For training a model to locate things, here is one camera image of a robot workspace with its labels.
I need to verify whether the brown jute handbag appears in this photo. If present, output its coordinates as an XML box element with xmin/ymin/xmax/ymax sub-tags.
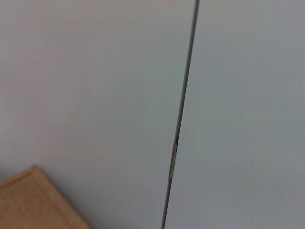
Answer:
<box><xmin>0</xmin><ymin>164</ymin><xmax>96</xmax><ymax>229</ymax></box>

